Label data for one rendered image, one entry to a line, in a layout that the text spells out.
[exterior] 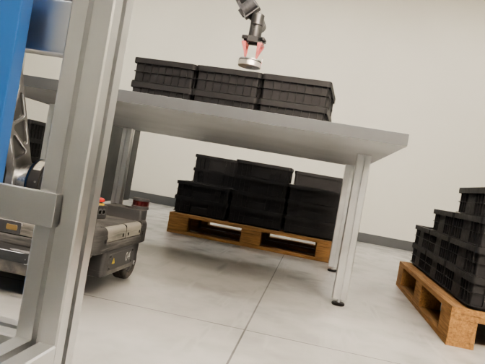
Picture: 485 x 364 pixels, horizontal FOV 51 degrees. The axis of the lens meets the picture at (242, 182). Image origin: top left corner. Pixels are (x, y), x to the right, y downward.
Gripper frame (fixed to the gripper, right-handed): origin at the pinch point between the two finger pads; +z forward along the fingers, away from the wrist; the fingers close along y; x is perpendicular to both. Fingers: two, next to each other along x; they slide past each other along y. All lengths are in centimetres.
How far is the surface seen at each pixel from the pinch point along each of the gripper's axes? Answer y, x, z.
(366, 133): -56, 56, 33
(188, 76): 24.3, 8.0, 13.5
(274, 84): -14.5, 7.9, 11.7
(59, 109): -30, 182, 51
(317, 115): -35.0, 8.5, 22.5
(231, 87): 4.1, 7.9, 15.6
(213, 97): 11.0, 9.0, 21.3
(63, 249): -33, 182, 63
